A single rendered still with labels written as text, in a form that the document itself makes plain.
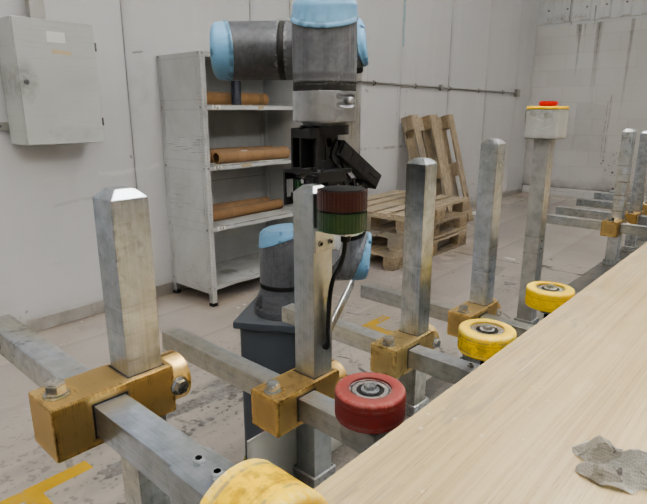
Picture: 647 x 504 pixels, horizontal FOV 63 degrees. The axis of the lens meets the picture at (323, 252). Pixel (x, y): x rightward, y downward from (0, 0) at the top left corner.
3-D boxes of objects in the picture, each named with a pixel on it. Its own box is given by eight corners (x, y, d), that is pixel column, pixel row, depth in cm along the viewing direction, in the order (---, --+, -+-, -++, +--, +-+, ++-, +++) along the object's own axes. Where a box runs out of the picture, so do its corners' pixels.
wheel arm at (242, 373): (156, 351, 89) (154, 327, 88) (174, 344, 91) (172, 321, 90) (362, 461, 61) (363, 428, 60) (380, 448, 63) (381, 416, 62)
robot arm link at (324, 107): (322, 93, 82) (372, 91, 76) (322, 125, 83) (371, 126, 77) (279, 91, 75) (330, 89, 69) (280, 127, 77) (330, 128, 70)
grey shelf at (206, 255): (173, 292, 370) (155, 55, 331) (267, 265, 436) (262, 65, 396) (213, 307, 342) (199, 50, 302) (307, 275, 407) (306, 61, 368)
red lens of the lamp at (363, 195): (306, 208, 63) (306, 189, 62) (339, 202, 67) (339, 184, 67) (345, 214, 59) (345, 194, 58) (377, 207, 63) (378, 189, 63)
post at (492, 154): (464, 370, 113) (481, 138, 100) (471, 365, 115) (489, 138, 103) (479, 376, 110) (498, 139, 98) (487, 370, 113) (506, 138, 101)
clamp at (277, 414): (251, 423, 68) (250, 388, 67) (322, 385, 78) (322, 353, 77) (281, 441, 65) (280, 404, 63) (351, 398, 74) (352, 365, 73)
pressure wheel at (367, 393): (320, 473, 63) (320, 385, 60) (362, 443, 68) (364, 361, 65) (375, 506, 57) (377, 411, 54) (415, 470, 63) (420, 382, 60)
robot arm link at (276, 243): (263, 272, 175) (262, 220, 170) (316, 273, 174) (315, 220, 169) (255, 287, 160) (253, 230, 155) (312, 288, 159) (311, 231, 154)
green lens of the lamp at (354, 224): (306, 229, 64) (306, 210, 63) (339, 221, 68) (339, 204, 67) (345, 236, 60) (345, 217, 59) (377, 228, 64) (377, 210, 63)
